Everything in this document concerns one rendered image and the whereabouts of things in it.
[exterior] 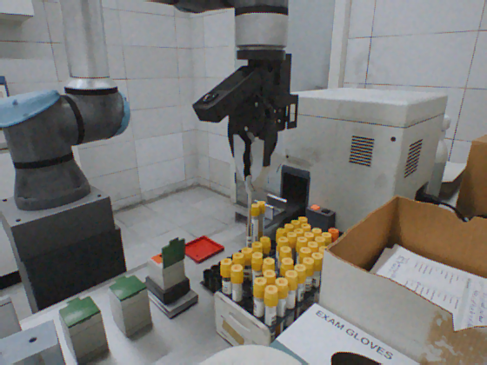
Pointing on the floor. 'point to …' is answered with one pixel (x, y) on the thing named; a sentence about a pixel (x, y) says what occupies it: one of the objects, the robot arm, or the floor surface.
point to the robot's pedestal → (71, 268)
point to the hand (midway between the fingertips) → (250, 183)
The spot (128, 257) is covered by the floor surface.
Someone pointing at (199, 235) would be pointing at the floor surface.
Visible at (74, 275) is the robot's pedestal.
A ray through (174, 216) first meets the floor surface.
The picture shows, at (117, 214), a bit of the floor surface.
